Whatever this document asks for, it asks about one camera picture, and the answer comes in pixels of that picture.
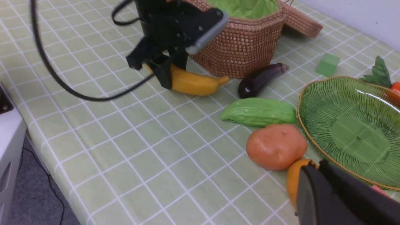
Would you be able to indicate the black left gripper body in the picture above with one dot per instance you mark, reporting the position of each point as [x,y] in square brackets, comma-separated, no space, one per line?
[162,21]

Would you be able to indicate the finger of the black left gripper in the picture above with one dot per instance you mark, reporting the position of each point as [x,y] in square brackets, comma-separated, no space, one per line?
[161,64]
[144,51]

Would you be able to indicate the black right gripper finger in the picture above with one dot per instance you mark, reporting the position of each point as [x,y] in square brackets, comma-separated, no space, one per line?
[328,196]

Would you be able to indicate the yellow toy banana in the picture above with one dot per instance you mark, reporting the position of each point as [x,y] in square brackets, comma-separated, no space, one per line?
[194,84]

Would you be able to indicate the orange toy mango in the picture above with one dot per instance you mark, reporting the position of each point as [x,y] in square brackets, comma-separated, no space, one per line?
[292,179]

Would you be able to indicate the dark purple toy eggplant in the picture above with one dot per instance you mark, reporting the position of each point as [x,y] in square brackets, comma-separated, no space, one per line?
[251,85]

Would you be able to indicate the green toy bitter gourd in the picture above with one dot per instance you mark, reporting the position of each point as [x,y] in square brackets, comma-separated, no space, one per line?
[259,112]

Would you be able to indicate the orange toy carrot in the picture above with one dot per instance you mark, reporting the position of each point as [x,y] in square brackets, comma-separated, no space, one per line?
[380,76]

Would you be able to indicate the pink-red foam cube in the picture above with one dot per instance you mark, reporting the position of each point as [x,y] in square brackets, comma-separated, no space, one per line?
[379,190]

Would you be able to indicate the woven wicker basket green lining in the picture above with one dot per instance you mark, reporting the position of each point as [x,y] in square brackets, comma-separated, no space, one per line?
[244,46]

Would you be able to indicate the brown toy potato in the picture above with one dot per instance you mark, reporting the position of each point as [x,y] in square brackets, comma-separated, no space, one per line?
[276,146]

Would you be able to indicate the green glass leaf plate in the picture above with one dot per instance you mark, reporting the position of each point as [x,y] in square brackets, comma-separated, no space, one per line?
[355,125]

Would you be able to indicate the woven wicker basket lid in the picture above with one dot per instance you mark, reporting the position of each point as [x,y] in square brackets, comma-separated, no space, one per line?
[299,21]

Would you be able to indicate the green foam cube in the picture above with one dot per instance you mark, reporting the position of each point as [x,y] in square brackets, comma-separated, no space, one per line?
[327,65]

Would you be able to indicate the white cabinet beside table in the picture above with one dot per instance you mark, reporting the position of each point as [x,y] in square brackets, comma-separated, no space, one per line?
[12,134]

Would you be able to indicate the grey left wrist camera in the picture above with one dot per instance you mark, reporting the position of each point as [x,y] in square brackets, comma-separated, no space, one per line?
[203,28]

